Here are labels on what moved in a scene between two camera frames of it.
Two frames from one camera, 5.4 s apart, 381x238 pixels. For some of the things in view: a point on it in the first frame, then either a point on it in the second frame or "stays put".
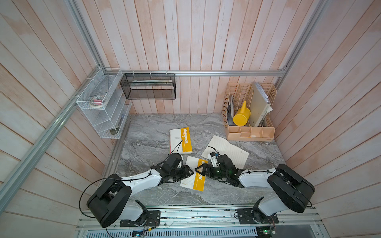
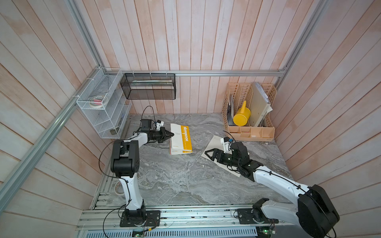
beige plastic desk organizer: (241, 92) stays put
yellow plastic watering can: (240, 119) stays put
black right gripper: (205, 169) to (217, 151)
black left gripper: (186, 168) to (163, 137)
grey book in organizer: (230, 113) stays put
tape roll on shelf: (98, 101) stays put
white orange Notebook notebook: (196, 180) to (180, 143)
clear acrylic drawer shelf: (104, 103) stays put
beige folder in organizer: (260, 104) stays put
